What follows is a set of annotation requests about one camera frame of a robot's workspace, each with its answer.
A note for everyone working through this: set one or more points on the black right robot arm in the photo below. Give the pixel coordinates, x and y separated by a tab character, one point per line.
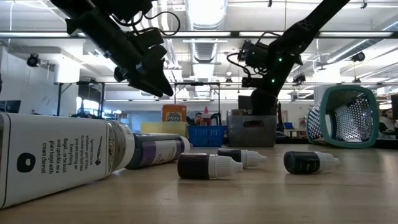
311	25

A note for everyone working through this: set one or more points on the small white-capped dropper bottle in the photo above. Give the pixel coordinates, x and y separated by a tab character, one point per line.
301	162
245	158
199	166

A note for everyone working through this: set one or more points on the gold-lidded jar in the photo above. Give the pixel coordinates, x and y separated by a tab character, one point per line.
237	112

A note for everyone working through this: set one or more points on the teal-framed metal box grater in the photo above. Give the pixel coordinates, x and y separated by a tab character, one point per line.
354	118

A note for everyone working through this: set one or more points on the black background monitor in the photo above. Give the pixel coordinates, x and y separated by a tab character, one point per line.
244	102
395	105

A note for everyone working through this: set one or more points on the yellow plastic bin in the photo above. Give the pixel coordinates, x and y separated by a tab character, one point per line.
161	128

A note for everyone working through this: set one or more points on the purple-label dark extract bottle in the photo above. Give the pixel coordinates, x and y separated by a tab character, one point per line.
155	152

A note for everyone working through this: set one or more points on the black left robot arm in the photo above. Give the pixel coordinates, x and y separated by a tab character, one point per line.
102	34

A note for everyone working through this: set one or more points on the blue plastic bin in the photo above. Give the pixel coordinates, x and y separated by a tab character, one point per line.
205	136

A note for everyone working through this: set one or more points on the grey translucent plastic bin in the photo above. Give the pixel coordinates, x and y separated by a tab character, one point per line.
248	137

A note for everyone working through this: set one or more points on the black ceiling-mounted camera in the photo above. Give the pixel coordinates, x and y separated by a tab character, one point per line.
33	60
359	56
299	78

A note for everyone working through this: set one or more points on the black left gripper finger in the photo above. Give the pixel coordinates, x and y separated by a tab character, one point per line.
161	79
146	86

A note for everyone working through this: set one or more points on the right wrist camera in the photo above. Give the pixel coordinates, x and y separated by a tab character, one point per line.
250	82

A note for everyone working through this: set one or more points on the person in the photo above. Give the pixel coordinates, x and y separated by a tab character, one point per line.
387	123
197	118

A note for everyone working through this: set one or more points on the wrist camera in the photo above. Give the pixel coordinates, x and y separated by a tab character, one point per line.
250	82
149	39

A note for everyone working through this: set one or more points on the dark wall-mounted screen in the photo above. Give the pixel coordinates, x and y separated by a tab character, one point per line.
11	106

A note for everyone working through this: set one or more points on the white-label bagel seasoning jar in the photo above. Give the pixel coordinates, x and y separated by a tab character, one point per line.
62	155

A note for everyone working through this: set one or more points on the overhead beam with light strips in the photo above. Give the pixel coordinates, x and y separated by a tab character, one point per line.
202	34

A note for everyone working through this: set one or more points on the silver ceiling air duct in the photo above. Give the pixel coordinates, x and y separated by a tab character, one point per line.
205	15

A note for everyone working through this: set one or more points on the orange Mini-Wheats cereal box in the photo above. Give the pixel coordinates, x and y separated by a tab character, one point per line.
174	113

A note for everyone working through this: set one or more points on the red-label extract bottle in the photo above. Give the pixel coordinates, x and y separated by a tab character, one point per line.
206	116

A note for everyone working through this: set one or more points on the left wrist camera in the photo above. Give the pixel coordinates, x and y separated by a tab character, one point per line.
149	39

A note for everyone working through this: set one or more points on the black background workstation frame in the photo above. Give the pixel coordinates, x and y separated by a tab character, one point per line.
186	83

